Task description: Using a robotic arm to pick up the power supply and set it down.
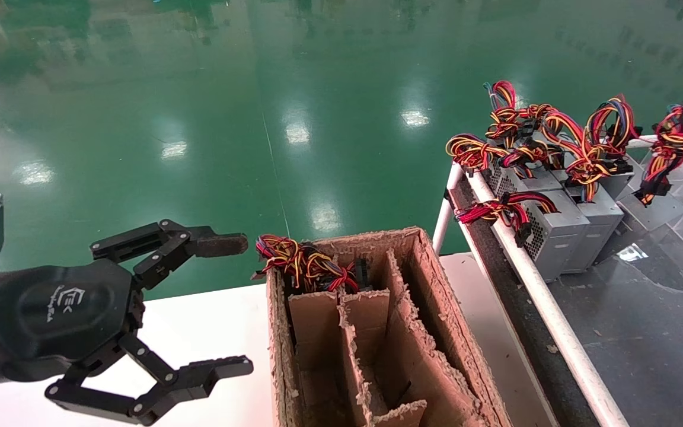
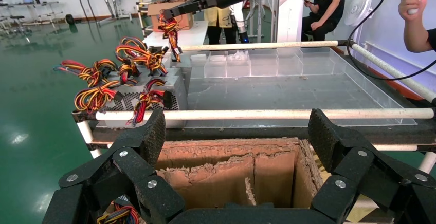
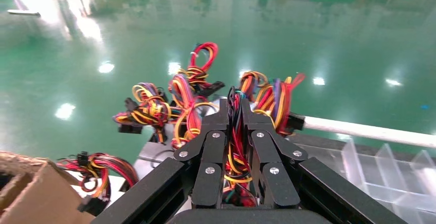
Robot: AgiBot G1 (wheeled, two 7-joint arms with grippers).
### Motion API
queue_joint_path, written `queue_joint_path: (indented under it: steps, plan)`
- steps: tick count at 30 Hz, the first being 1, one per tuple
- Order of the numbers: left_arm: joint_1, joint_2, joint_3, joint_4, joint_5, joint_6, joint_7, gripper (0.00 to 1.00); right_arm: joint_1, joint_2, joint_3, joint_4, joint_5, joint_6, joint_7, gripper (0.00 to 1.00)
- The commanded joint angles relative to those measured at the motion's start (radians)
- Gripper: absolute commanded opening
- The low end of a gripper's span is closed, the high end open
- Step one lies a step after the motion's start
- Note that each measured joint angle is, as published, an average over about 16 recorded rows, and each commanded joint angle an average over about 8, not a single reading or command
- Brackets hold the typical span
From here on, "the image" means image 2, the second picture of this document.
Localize plain brown cardboard box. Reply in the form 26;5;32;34
147;1;194;32

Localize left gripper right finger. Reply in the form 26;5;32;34
308;108;436;224

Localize thin black cable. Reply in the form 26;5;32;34
346;0;436;81

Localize worn brown cardboard box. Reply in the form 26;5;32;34
155;137;324;210

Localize grey power supply coloured wires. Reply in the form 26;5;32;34
115;36;191;78
117;62;139;84
53;58;118;88
97;203;140;224
74;80;137;128

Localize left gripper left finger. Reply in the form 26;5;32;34
42;110;186;224

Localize person bare forearm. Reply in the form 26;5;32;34
403;10;436;53

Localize dangling coloured wire bundle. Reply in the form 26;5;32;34
157;14;184;63

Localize clear acrylic divided tray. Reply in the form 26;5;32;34
185;47;418;128

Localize neighbour robot white torso column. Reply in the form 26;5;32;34
276;0;309;43

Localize person in yellow coat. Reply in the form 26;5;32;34
197;0;239;45

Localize seated person black clothes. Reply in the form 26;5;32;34
301;0;347;43

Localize grey power supply red wires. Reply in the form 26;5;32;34
126;76;188;128

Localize white standing fan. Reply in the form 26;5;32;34
344;0;373;29

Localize office desk with equipment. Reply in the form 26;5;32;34
0;0;64;29

